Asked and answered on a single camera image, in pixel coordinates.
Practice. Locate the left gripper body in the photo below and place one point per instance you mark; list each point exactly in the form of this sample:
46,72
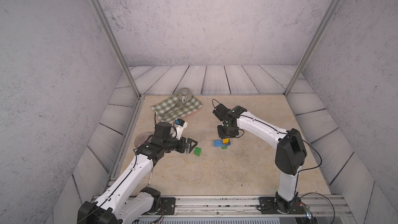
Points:
178,145

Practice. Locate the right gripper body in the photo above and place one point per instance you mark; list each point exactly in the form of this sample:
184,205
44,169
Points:
224,132

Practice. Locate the green lego brick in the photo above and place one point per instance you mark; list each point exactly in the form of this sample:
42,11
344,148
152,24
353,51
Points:
197,151

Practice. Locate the light blue long lego brick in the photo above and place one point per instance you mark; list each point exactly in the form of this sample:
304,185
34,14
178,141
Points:
220,143

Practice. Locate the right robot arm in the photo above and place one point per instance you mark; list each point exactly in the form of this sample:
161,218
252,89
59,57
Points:
290,149

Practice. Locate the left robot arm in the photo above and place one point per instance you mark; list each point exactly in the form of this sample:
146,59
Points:
113,206

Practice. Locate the green checkered cloth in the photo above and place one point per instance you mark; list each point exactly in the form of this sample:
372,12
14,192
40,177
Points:
173,108

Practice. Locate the pink glass plate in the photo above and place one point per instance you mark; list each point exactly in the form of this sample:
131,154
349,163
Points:
141,139

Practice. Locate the striped ceramic cup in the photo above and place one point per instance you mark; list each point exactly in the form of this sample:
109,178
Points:
184,95

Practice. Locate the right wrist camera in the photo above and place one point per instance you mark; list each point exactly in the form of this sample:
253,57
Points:
222,114

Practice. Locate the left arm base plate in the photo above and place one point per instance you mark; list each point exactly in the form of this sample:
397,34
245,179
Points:
166,207

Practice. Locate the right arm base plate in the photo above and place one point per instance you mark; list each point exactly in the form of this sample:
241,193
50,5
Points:
274,206

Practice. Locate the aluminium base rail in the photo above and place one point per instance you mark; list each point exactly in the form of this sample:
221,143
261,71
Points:
242,210

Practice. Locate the aluminium corner post right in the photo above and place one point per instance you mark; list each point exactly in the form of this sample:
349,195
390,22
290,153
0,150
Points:
321,28

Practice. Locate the aluminium corner post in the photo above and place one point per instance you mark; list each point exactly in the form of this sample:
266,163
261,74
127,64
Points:
97,8
321,28

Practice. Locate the aluminium corner post left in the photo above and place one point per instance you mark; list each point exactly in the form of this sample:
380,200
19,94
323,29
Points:
97,8

